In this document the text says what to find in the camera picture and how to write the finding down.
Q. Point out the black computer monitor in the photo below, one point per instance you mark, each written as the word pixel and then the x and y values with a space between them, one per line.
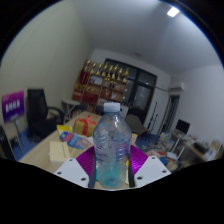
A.
pixel 183 126

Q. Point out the long wooden side desk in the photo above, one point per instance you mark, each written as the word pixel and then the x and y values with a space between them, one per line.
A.
pixel 200 151

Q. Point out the white air conditioner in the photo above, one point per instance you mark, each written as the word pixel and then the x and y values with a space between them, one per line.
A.
pixel 177 86

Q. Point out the blue colourful brochure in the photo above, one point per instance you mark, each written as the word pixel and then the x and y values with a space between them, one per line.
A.
pixel 73 140

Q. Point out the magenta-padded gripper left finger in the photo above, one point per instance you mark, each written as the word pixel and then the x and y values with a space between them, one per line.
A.
pixel 70 170

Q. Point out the black office chair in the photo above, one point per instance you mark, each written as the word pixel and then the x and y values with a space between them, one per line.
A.
pixel 36 110

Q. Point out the yellow gift box red ribbon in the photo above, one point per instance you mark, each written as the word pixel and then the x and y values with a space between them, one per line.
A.
pixel 81 128

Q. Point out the wooden shelf unit with trophies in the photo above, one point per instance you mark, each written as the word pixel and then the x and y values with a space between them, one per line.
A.
pixel 100 88

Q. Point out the small round white table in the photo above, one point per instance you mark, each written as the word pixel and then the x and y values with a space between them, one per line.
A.
pixel 70 102

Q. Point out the grey armchair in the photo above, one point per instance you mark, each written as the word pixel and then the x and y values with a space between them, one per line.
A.
pixel 135 123

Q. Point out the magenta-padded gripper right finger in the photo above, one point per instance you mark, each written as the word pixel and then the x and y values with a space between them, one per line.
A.
pixel 151 168

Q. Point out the purple sign board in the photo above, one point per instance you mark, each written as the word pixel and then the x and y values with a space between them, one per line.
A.
pixel 12 106

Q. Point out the clear plastic water bottle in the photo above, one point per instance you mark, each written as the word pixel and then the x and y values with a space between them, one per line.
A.
pixel 111 143

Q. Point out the small beige envelope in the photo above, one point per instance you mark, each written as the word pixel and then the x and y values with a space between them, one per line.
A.
pixel 60 151

